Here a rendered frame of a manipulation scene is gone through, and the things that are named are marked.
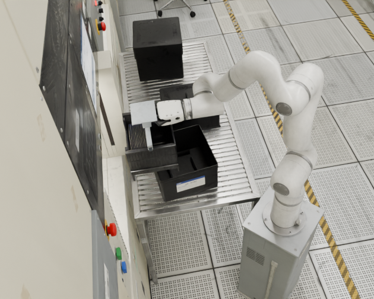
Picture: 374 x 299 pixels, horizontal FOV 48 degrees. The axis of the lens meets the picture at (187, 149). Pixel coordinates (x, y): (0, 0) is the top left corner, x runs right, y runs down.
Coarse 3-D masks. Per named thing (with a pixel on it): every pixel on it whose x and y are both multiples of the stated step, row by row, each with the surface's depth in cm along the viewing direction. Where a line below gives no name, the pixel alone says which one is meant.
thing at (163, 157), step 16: (128, 112) 180; (144, 112) 165; (128, 128) 185; (160, 128) 188; (128, 144) 177; (160, 144) 190; (128, 160) 169; (144, 160) 171; (160, 160) 172; (176, 160) 174
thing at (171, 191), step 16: (192, 128) 207; (176, 144) 212; (192, 144) 216; (208, 144) 197; (192, 160) 209; (208, 160) 206; (160, 176) 207; (176, 176) 186; (192, 176) 189; (208, 176) 193; (176, 192) 194; (192, 192) 199
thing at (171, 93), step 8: (168, 88) 236; (176, 88) 235; (184, 88) 235; (160, 96) 232; (168, 96) 231; (176, 96) 231; (184, 96) 231; (192, 96) 230; (184, 120) 219; (192, 120) 220; (200, 120) 221; (208, 120) 222; (216, 120) 224; (176, 128) 222; (208, 128) 227
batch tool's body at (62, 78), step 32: (64, 0) 113; (64, 32) 105; (64, 64) 98; (96, 64) 160; (64, 96) 92; (64, 128) 87; (96, 128) 132; (128, 192) 207; (128, 224) 182; (128, 256) 162; (128, 288) 151
